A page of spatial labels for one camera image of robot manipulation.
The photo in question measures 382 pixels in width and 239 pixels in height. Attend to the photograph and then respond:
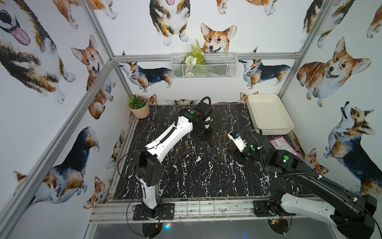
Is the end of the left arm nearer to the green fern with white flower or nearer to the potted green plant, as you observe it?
the green fern with white flower

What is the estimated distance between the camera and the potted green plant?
3.46 feet

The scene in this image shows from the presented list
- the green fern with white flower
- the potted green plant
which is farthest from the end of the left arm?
the potted green plant

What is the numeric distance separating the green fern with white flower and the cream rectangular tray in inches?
20.7

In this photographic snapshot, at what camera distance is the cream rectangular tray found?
1062mm

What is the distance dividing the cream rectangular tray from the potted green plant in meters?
0.78

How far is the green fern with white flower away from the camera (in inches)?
32.0

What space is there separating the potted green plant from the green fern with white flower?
1.32 feet

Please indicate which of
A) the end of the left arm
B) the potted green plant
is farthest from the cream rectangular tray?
the potted green plant
